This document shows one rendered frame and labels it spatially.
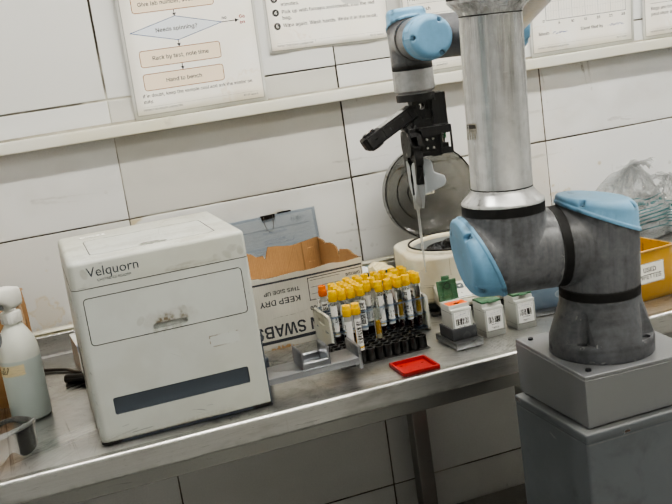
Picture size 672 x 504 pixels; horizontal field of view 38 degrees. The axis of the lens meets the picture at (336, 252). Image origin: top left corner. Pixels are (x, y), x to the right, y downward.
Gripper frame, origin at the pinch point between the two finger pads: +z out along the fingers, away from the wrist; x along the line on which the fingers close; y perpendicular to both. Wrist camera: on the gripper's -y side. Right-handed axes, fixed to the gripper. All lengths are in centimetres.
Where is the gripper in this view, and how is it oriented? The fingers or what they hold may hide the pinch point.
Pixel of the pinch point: (417, 201)
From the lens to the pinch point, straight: 183.6
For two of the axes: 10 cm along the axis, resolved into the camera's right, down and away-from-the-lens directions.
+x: -1.8, -1.8, 9.7
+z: 1.4, 9.7, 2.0
